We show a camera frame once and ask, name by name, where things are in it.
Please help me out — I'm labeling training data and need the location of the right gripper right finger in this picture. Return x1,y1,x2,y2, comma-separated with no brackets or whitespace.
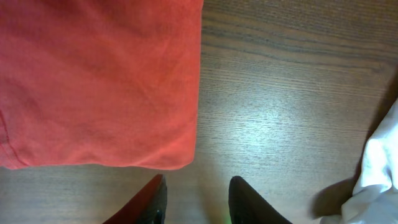
228,176,291,224

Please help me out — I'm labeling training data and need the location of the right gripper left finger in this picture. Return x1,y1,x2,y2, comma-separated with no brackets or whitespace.
103,174,167,224

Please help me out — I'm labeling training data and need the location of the orange t-shirt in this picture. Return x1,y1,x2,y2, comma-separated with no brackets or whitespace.
1,0,203,170

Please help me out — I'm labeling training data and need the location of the white t-shirt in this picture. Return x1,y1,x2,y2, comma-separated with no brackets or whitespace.
320,102,397,224

